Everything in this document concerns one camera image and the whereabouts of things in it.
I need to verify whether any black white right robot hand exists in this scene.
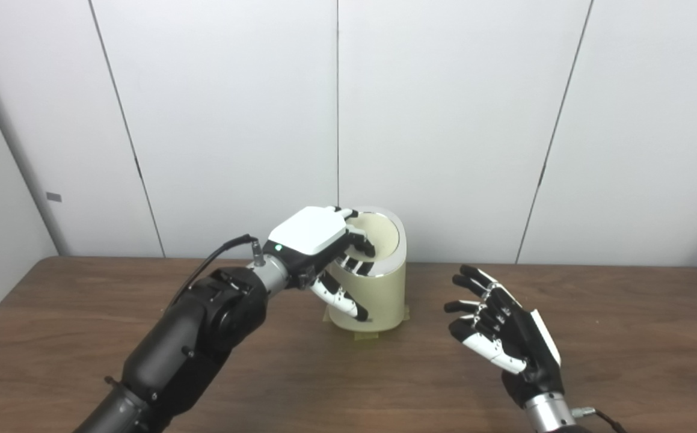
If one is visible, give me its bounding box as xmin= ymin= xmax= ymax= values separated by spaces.
xmin=444 ymin=265 xmax=565 ymax=410

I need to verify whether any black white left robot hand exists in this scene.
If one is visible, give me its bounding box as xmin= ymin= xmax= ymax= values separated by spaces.
xmin=262 ymin=206 xmax=376 ymax=322

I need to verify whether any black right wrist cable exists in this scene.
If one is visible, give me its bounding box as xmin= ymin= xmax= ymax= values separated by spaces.
xmin=571 ymin=407 xmax=625 ymax=433

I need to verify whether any cream-colored bin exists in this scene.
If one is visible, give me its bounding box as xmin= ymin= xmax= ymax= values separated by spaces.
xmin=324 ymin=206 xmax=408 ymax=333

